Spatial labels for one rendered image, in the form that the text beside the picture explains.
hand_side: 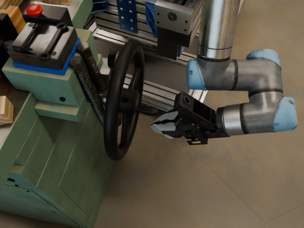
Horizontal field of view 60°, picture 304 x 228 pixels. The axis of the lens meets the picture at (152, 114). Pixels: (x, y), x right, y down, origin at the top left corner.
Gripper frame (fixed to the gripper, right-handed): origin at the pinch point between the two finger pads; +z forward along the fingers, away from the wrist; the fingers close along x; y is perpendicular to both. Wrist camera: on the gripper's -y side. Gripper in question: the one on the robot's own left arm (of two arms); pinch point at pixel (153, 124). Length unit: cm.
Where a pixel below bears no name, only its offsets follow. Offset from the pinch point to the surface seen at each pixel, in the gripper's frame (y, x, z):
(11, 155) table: -26.6, -21.8, 12.0
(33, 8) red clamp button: -40.3, 1.1, 3.3
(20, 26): -36.9, 5.5, 15.4
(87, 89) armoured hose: -23.8, -5.7, 1.1
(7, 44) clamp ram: -38.0, -2.7, 11.9
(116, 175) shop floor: 50, 5, 52
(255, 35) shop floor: 86, 127, -10
